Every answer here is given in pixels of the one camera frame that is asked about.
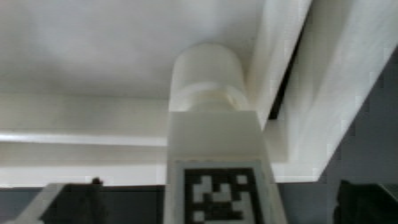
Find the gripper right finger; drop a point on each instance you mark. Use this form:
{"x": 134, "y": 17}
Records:
{"x": 365, "y": 205}

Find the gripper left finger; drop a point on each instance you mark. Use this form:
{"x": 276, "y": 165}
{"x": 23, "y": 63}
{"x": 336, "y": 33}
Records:
{"x": 68, "y": 204}

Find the white table leg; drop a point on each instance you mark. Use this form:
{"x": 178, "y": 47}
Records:
{"x": 221, "y": 189}

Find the white square table top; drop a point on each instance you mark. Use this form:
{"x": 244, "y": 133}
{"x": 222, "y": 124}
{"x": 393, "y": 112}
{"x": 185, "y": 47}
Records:
{"x": 87, "y": 51}

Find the white U-shaped obstacle fence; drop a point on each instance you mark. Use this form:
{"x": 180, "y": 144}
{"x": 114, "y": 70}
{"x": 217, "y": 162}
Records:
{"x": 347, "y": 45}

